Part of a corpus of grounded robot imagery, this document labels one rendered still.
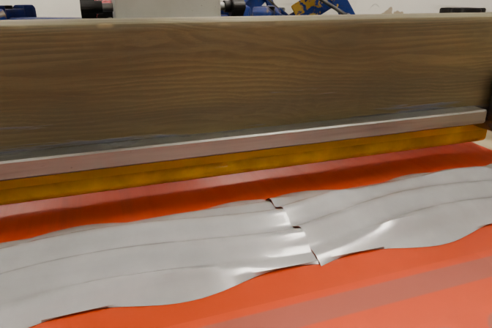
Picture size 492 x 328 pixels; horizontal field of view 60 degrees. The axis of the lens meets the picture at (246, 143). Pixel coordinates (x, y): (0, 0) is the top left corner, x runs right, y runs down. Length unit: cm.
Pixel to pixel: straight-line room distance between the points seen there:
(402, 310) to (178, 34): 17
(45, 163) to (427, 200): 21
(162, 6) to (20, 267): 37
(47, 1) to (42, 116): 416
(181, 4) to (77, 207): 32
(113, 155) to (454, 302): 17
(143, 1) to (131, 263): 37
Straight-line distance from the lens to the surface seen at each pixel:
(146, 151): 24
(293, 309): 18
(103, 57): 24
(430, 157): 35
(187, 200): 26
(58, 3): 439
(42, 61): 24
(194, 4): 54
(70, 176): 27
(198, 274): 19
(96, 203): 27
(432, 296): 20
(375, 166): 32
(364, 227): 23
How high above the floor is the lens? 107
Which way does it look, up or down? 19 degrees down
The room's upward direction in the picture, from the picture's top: straight up
